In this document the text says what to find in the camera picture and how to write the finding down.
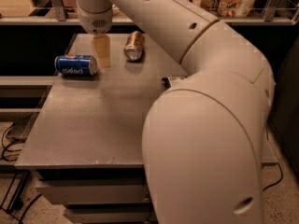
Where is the grey drawer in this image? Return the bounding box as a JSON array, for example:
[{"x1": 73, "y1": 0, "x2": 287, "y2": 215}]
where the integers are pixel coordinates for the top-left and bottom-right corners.
[
  {"x1": 36, "y1": 178, "x2": 150, "y2": 205},
  {"x1": 64, "y1": 203, "x2": 158, "y2": 224}
]

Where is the upper grey drawer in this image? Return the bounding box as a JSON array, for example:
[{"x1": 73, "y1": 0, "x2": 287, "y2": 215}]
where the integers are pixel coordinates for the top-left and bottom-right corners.
[{"x1": 36, "y1": 178, "x2": 150, "y2": 205}]

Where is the grey drawer cabinet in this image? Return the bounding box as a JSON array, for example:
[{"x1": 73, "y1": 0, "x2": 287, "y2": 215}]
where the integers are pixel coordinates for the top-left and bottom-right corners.
[{"x1": 14, "y1": 32, "x2": 278, "y2": 224}]

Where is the black wire floor stand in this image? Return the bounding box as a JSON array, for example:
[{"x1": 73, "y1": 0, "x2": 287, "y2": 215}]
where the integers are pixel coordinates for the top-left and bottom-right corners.
[{"x1": 0, "y1": 170, "x2": 41, "y2": 224}]

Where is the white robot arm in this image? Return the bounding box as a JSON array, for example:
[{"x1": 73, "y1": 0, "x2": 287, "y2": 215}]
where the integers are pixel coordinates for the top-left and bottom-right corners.
[{"x1": 76, "y1": 0, "x2": 275, "y2": 224}]

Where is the blue white snack bag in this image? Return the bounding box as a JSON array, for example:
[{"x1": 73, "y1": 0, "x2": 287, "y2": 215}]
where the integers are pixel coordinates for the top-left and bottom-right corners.
[{"x1": 162, "y1": 76, "x2": 187, "y2": 89}]

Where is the lower grey drawer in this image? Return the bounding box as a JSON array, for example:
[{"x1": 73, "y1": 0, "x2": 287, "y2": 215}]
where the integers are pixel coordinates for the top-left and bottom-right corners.
[{"x1": 64, "y1": 203, "x2": 158, "y2": 224}]

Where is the blue pepsi can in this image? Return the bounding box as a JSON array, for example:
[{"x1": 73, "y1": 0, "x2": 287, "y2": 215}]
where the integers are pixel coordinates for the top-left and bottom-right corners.
[{"x1": 54, "y1": 55, "x2": 97, "y2": 76}]

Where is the black cables left floor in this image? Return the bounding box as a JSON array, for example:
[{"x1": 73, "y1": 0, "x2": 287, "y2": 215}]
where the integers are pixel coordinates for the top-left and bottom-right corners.
[{"x1": 0, "y1": 114, "x2": 36, "y2": 162}]

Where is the black cable right floor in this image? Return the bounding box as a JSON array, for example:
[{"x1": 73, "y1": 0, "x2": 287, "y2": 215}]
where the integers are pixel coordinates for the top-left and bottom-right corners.
[{"x1": 262, "y1": 161, "x2": 284, "y2": 192}]

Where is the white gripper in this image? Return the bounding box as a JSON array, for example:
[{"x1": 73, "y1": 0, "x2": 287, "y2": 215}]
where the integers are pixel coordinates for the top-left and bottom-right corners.
[{"x1": 76, "y1": 0, "x2": 113, "y2": 68}]

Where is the gold soda can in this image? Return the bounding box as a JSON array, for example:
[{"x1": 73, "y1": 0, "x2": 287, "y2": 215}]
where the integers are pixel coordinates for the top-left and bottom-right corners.
[{"x1": 123, "y1": 31, "x2": 145, "y2": 61}]

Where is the grey metal shelf rail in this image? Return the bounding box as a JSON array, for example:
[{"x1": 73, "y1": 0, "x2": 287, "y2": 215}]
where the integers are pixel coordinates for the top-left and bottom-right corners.
[{"x1": 0, "y1": 0, "x2": 299, "y2": 25}]

